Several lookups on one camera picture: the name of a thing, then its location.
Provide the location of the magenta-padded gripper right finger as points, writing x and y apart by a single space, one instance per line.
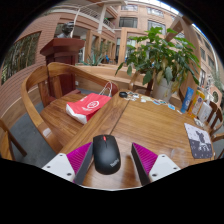
146 159

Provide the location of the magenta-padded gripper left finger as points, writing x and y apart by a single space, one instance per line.
79 159

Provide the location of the black computer mouse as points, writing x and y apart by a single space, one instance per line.
106 155

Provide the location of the white and grey mouse pad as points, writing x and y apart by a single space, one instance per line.
200 141

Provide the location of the red paper bag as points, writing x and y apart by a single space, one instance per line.
88 106

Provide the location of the blue sticker card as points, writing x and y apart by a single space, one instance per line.
171 107

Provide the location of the small white bear toy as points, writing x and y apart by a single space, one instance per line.
199 122

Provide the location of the small black round object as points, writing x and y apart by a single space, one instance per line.
123 94

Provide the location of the blue squeeze tube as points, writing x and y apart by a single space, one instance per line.
187 100

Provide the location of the white pump bottle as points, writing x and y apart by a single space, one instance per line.
204 112

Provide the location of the orange dish soap bottle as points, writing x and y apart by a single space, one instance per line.
196 104

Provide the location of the long wooden planter bench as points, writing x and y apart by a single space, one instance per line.
100 71

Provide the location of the spiky green agave plant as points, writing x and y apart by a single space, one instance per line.
95 58

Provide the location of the green potted plant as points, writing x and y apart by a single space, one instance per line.
160 55

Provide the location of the dark bust statue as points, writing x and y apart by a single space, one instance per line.
66 30

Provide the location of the dark red wooden pedestal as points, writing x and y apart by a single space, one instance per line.
63 50

